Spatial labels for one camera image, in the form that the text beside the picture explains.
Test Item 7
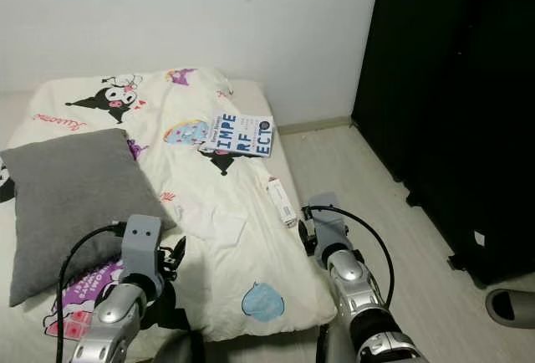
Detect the white tissue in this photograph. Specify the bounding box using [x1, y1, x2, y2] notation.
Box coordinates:
[176, 204, 247, 247]

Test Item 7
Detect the cream cartoon print quilt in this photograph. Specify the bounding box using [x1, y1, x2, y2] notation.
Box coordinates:
[0, 68, 339, 343]

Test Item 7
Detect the long white tube box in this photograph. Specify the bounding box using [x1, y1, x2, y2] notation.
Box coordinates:
[266, 176, 299, 228]

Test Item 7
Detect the dark left robot leg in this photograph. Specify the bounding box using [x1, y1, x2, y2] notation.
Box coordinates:
[150, 334, 206, 363]

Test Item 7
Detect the dark robot leg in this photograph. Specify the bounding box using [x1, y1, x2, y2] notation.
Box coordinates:
[150, 334, 206, 363]
[316, 330, 360, 363]

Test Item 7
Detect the dark right robot leg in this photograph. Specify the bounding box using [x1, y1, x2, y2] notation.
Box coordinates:
[316, 330, 360, 363]

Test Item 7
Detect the white book with blue letters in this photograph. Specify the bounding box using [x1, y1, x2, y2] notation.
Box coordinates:
[199, 113, 275, 158]

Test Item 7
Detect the grey slipper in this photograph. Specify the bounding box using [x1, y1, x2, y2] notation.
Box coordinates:
[485, 288, 535, 330]

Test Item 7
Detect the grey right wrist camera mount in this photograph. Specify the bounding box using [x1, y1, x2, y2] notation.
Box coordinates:
[305, 193, 350, 251]

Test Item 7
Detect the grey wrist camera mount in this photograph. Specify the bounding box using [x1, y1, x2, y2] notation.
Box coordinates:
[305, 193, 350, 251]
[121, 215, 164, 284]

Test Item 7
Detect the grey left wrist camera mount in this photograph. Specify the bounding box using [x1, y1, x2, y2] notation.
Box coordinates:
[121, 215, 164, 284]

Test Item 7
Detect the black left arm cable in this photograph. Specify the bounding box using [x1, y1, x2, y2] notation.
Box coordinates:
[55, 222, 126, 363]

